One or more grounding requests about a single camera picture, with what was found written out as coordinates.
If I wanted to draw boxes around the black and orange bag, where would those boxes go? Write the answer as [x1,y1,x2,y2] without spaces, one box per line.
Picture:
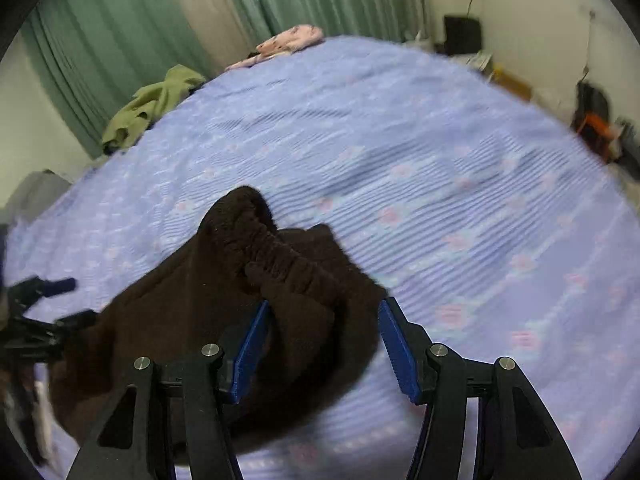
[574,80,621,161]

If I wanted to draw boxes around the pink patterned garment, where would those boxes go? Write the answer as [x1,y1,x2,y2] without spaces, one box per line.
[225,25,325,72]

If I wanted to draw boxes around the green curtain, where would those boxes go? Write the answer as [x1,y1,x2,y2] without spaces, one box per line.
[20,0,428,158]

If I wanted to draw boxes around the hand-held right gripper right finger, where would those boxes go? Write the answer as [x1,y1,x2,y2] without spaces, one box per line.
[377,297,583,480]

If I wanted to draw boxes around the olive green garment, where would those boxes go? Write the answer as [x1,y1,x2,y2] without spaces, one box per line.
[101,65,207,153]

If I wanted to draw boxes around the beige curtain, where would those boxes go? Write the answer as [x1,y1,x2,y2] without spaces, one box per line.
[150,0,258,73]

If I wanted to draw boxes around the purple floral bed sheet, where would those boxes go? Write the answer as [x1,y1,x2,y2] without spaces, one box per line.
[4,35,636,480]

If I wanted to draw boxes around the black box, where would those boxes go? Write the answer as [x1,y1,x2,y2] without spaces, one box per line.
[444,15,482,56]

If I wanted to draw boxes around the dark brown fleece pants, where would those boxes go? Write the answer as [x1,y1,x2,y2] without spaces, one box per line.
[50,185,388,461]

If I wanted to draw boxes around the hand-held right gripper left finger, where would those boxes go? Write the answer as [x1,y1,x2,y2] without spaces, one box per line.
[66,301,272,480]

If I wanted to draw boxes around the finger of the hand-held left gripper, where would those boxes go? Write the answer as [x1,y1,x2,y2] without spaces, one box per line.
[10,309,98,348]
[7,277,77,311]

